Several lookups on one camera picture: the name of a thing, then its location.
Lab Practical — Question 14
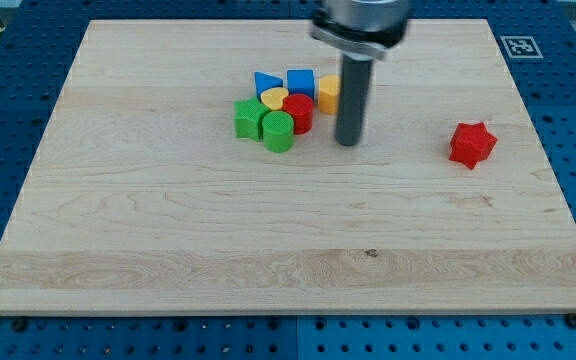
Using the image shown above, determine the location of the yellow pentagon block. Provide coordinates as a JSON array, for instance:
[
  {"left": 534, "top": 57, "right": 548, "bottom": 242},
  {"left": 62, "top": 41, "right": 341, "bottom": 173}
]
[{"left": 317, "top": 75, "right": 341, "bottom": 115}]

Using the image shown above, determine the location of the red cylinder block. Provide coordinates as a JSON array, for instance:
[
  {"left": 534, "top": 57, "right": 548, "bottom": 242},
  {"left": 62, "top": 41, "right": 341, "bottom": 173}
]
[{"left": 282, "top": 93, "right": 314, "bottom": 135}]

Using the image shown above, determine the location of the blue cube block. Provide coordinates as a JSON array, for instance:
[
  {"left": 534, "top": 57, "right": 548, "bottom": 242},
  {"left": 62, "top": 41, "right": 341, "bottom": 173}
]
[{"left": 286, "top": 69, "right": 315, "bottom": 100}]

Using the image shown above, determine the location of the yellow heart block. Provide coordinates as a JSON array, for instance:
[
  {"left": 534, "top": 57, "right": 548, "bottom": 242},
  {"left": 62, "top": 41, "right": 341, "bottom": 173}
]
[{"left": 260, "top": 87, "right": 289, "bottom": 111}]

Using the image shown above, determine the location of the green star block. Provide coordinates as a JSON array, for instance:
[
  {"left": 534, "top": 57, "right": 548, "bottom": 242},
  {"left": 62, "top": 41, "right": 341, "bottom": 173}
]
[{"left": 233, "top": 97, "right": 270, "bottom": 141}]

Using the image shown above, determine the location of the light wooden board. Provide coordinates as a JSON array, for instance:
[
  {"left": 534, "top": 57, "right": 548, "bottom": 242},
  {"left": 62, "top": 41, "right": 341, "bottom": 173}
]
[{"left": 0, "top": 19, "right": 576, "bottom": 316}]

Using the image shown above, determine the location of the red star block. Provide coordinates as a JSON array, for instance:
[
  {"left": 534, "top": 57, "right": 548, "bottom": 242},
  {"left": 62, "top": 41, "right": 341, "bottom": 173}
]
[{"left": 449, "top": 122, "right": 498, "bottom": 169}]

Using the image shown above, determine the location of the blue triangle block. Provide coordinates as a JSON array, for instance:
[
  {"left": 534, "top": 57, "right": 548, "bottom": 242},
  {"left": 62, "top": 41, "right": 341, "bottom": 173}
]
[{"left": 254, "top": 71, "right": 284, "bottom": 99}]

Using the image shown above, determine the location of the green cylinder block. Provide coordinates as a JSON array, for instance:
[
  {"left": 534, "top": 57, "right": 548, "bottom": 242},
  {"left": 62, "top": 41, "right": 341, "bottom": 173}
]
[{"left": 262, "top": 111, "right": 294, "bottom": 153}]

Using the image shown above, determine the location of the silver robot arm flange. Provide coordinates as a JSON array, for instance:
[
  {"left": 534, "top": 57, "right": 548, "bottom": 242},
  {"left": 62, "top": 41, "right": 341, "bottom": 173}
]
[{"left": 309, "top": 0, "right": 411, "bottom": 60}]

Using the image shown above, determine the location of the white fiducial marker tag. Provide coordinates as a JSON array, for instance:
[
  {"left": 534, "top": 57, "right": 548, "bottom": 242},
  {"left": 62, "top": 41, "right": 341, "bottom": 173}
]
[{"left": 500, "top": 35, "right": 543, "bottom": 59}]

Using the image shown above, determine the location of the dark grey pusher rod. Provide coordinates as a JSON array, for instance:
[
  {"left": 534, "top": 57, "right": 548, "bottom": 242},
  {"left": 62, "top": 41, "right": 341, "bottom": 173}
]
[{"left": 335, "top": 53, "right": 373, "bottom": 146}]

